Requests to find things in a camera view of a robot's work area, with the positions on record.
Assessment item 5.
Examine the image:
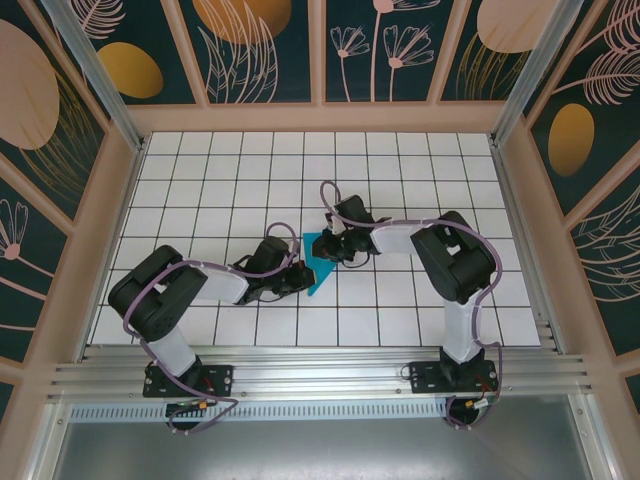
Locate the blue square paper sheet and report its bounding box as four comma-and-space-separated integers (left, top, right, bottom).
301, 230, 338, 300

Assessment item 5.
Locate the grey metal sheet panel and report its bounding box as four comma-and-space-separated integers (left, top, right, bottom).
27, 392, 619, 480

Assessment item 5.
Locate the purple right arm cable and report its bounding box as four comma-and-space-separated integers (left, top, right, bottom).
318, 180, 505, 432

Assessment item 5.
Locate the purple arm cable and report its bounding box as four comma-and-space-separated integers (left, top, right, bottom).
123, 222, 302, 436
318, 180, 505, 432

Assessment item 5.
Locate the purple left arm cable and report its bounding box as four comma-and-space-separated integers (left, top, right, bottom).
123, 222, 302, 436

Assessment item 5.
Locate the aluminium mounting rail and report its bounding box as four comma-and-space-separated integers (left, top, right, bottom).
47, 343, 594, 402

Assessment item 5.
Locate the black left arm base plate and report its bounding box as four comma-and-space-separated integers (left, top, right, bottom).
143, 363, 236, 399

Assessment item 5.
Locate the slotted grey cable duct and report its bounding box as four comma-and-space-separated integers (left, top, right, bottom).
69, 402, 451, 424

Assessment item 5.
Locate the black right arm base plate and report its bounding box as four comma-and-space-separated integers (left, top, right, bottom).
408, 359, 501, 396

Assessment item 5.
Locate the aluminium frame post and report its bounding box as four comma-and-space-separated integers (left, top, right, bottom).
39, 0, 147, 154
488, 0, 586, 149

